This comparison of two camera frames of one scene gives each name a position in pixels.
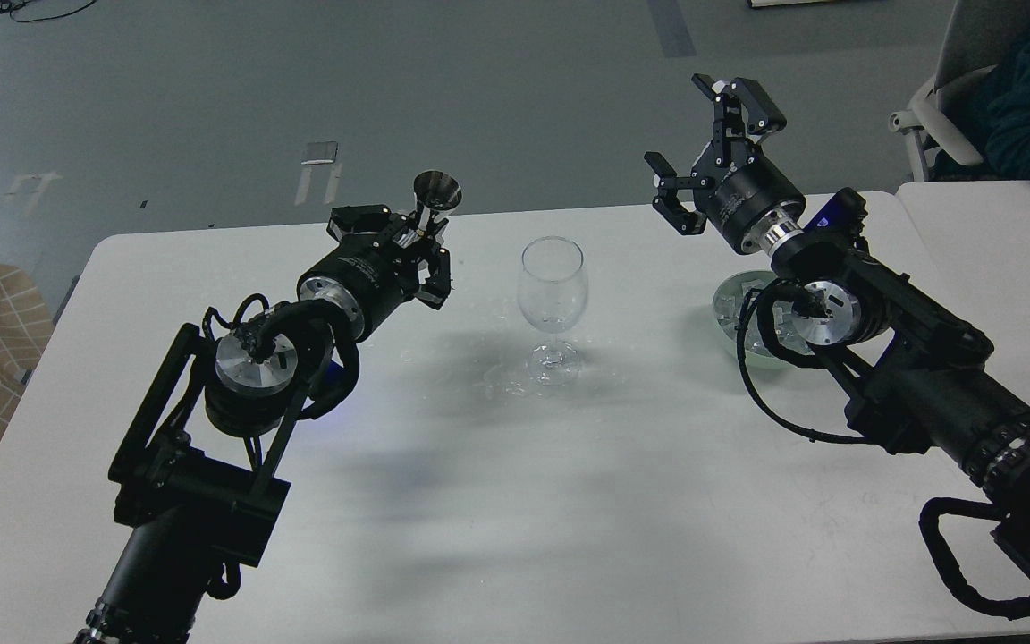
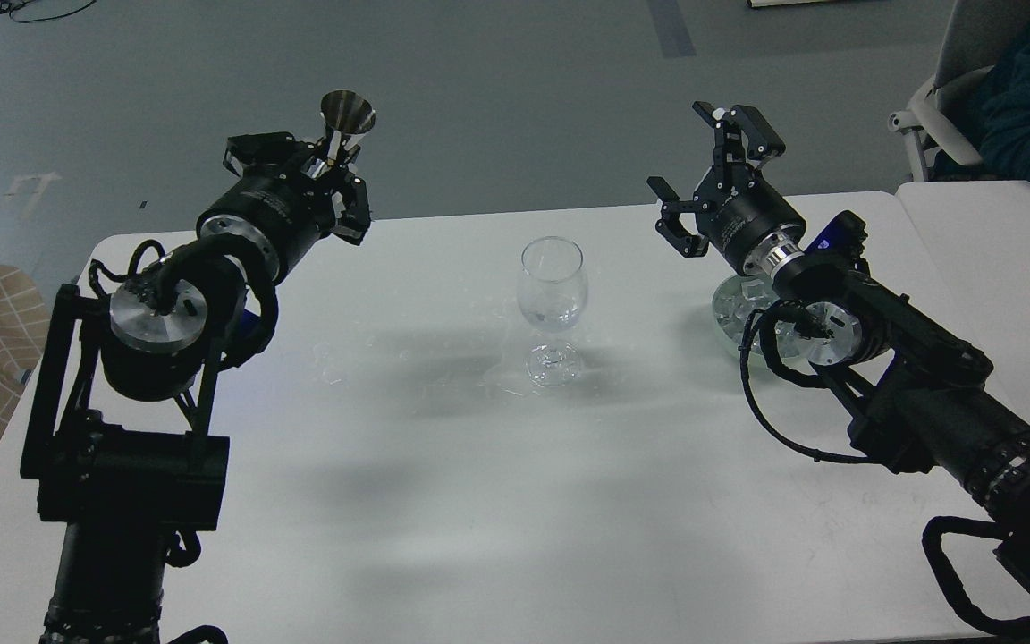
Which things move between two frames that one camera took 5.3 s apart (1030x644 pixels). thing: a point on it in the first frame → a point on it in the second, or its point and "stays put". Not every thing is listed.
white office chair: [980, 34] stays put
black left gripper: [376, 271] → [282, 207]
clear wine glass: [552, 283] stays put
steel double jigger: [436, 193] → [348, 115]
